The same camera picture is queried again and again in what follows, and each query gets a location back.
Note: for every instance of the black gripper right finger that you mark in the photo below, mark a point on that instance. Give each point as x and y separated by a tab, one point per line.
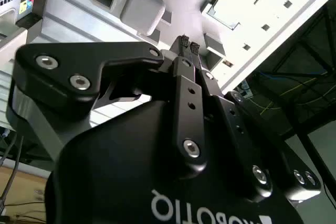
246	155

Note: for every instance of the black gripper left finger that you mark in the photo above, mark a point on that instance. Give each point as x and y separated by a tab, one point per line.
118	51

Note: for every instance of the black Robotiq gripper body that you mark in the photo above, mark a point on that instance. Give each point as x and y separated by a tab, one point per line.
118	169

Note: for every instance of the silver CPU with green board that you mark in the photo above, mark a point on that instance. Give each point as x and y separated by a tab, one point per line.
231	1

